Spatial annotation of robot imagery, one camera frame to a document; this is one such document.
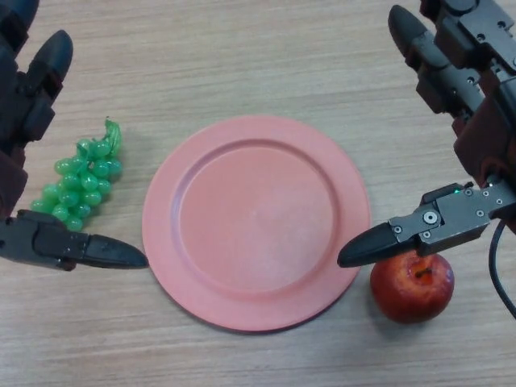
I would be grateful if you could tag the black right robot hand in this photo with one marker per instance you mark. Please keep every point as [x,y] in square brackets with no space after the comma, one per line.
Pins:
[459,221]

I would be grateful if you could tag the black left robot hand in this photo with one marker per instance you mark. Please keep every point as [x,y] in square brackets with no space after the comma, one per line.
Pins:
[44,244]

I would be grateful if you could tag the green grapes bunch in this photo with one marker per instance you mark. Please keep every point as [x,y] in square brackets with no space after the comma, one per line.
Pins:
[76,185]

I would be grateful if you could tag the pink round plate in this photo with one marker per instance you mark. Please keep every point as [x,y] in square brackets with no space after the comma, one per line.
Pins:
[258,225]

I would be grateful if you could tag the red apple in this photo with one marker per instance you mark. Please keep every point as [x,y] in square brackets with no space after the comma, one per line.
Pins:
[411,294]

